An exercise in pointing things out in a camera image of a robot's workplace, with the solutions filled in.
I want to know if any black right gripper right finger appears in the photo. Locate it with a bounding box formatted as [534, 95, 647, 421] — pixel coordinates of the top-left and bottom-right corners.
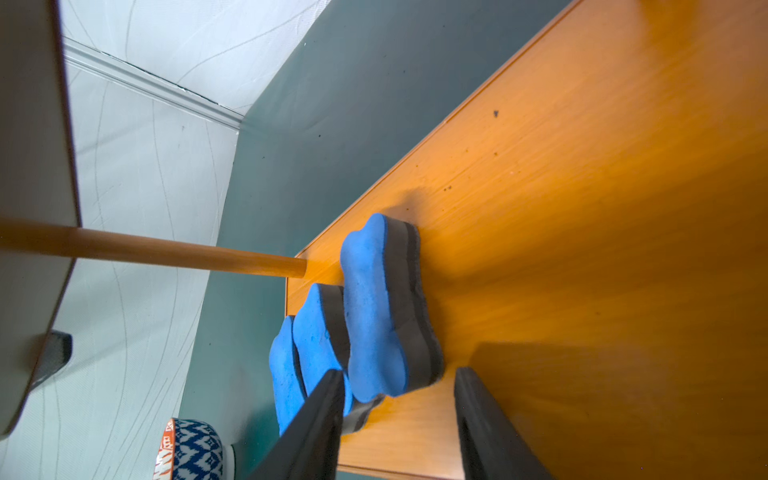
[454, 367, 552, 480]

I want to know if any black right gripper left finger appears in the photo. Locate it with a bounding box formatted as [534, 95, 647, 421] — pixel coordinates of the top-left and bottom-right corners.
[249, 370, 345, 480]

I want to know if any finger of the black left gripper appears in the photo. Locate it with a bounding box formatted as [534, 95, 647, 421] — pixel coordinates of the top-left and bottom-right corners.
[31, 330, 73, 390]

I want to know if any blue eraser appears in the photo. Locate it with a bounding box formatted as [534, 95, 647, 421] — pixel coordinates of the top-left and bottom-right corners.
[292, 284, 385, 435]
[269, 316, 307, 435]
[340, 213, 445, 402]

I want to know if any orange patterned bowl far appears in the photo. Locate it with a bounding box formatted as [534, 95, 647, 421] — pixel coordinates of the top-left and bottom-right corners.
[152, 418, 236, 480]

